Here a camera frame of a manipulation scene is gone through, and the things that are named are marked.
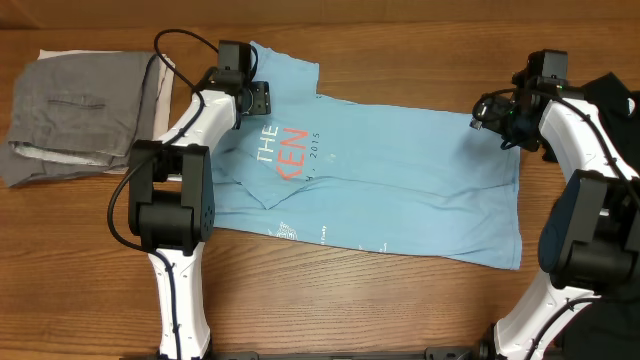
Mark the black t-shirt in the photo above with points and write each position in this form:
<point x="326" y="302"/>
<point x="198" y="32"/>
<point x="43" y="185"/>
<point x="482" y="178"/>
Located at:
<point x="591" y="239"/>

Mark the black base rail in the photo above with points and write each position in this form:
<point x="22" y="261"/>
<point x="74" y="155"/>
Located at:
<point x="432" y="353"/>

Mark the light blue printed t-shirt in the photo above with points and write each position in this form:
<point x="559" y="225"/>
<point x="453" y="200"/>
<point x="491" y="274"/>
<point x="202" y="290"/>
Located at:
<point x="377" y="178"/>

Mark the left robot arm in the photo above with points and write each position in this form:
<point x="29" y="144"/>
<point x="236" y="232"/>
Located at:
<point x="171" y="197"/>

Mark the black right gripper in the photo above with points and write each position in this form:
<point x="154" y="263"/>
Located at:
<point x="487" y="117"/>

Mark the folded grey trousers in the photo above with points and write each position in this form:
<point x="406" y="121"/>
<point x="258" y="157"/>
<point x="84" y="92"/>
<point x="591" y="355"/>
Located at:
<point x="34" y="120"/>

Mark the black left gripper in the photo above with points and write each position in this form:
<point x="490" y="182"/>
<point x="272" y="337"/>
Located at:
<point x="259" y="99"/>

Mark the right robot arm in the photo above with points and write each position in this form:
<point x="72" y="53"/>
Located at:
<point x="545" y="310"/>

